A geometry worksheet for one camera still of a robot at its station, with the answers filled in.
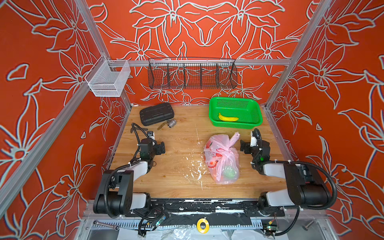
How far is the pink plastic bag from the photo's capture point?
76 cm

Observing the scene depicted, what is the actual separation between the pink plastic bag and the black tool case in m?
0.39

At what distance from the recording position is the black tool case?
106 cm
